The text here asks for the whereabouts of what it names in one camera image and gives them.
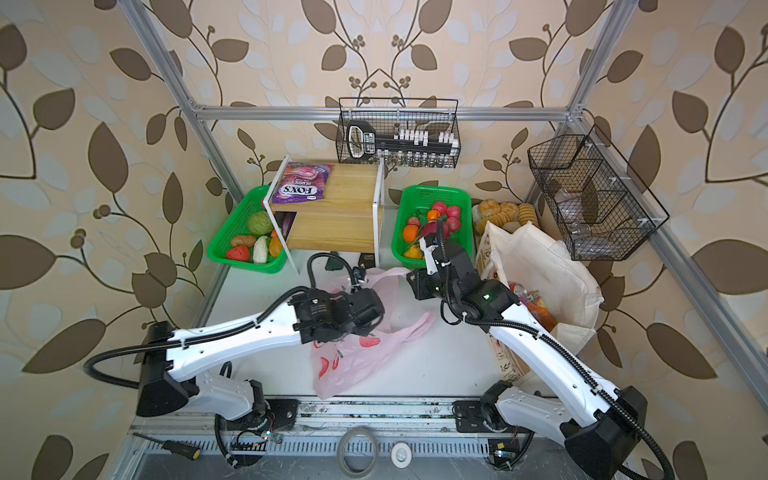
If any black wire basket rear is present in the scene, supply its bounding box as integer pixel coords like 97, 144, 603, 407
335, 95, 461, 169

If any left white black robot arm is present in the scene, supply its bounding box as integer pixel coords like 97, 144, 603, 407
83, 286, 385, 420

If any red strawberry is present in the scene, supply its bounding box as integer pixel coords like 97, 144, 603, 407
226, 245, 251, 262

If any black barcode scanner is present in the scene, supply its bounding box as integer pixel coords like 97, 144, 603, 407
345, 120, 376, 161

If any cream canvas tote bag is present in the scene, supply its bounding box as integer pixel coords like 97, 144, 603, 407
476, 224, 604, 355

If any black wire basket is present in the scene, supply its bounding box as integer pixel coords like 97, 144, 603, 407
527, 125, 670, 261
335, 95, 461, 169

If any white bread tray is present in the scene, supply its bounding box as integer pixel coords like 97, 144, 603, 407
472, 199, 539, 235

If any purple Fox's candy bag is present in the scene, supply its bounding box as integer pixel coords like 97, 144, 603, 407
271, 162, 333, 205

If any black tape measure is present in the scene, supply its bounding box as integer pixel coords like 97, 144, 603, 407
357, 253, 377, 269

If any black wire basket right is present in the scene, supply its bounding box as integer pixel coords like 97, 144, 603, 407
527, 125, 670, 261

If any white wooden two-tier shelf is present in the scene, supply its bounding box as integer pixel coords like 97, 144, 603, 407
262, 156, 384, 273

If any black handle screwdriver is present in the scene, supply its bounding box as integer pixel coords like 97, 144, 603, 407
133, 433, 201, 460

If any pink dragon fruit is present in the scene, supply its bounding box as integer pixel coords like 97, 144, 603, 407
419, 221, 452, 239

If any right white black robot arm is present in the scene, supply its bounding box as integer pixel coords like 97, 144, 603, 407
407, 226, 675, 479

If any grey tape roll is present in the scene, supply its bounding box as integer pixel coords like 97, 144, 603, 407
336, 426, 380, 479

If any green fruit basket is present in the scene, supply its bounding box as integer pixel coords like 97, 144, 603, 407
392, 185, 475, 269

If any pink plastic grocery bag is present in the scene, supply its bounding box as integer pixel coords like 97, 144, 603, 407
310, 266, 437, 400

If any yellow bell pepper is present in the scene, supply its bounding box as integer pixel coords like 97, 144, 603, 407
403, 244, 423, 260

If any orange Fox's candy bag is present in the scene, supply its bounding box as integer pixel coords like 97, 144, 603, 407
525, 291, 558, 332

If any left green vegetable basket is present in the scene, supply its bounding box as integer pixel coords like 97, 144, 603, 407
207, 185, 287, 274

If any green cabbage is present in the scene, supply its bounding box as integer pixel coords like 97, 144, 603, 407
246, 211, 274, 237

